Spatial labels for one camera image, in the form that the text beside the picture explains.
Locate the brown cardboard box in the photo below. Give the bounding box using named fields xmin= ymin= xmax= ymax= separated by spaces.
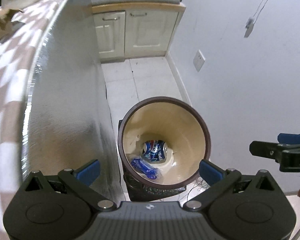
xmin=0 ymin=9 xmax=25 ymax=43

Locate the blue snack wrapper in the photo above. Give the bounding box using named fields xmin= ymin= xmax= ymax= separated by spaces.
xmin=130 ymin=156 xmax=161 ymax=180

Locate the cream floor cabinet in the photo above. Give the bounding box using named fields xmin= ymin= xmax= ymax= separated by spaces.
xmin=92 ymin=2 xmax=186 ymax=62

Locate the white wall charger with cable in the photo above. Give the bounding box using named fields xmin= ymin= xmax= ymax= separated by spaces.
xmin=244 ymin=0 xmax=269 ymax=38

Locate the white wall socket plate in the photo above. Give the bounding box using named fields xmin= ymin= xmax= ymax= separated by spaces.
xmin=193 ymin=50 xmax=205 ymax=72

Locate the checkered brown white tablecloth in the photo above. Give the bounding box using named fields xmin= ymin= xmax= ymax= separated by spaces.
xmin=0 ymin=0 xmax=65 ymax=239

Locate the crushed blue soda can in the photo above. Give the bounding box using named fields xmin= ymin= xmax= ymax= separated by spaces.
xmin=141 ymin=140 xmax=167 ymax=163

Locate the brown rimmed beige trash bin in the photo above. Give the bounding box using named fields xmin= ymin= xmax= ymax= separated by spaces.
xmin=117 ymin=96 xmax=211 ymax=190

